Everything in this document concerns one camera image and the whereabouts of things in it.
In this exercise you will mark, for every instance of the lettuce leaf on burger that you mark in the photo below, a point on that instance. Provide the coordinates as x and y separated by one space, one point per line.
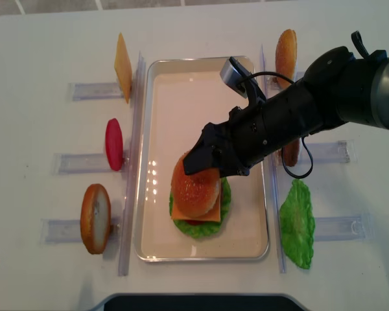
200 230

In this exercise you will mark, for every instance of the clear acrylic rack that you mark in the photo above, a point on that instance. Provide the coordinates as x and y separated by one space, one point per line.
337 216
68 231

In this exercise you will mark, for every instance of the standing tomato slice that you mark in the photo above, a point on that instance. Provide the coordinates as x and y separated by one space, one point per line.
114 144

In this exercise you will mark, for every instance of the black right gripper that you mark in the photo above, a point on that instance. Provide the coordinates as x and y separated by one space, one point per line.
252 133

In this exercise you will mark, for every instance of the clear right acrylic rack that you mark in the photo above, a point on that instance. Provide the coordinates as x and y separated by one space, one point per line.
337 216

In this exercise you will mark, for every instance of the standing meat patty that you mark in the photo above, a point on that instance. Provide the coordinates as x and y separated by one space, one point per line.
290 153

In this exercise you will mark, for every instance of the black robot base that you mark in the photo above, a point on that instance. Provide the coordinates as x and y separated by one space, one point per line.
200 302

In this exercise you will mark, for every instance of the clear left acrylic rack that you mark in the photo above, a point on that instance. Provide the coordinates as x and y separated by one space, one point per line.
68 231

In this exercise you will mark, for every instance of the white metal tray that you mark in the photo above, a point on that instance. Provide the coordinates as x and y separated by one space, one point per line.
182 96

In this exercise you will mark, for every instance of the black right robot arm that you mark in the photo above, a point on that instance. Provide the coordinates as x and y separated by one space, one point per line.
337 88

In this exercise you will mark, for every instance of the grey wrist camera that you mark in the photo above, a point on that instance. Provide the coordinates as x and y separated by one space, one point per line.
234 75

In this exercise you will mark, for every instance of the sesame bun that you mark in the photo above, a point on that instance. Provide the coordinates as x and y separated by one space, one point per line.
194 195
286 54

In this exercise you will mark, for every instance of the standing bottom bun slice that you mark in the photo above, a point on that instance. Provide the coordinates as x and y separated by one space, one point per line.
95 219

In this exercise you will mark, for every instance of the standing lettuce leaf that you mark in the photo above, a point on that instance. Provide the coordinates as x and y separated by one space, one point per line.
297 225

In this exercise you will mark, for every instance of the cheese slice on burger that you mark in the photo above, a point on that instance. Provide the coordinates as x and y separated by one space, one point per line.
210 215

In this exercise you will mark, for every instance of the standing cheese slice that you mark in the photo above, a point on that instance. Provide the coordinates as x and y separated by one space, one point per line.
123 68

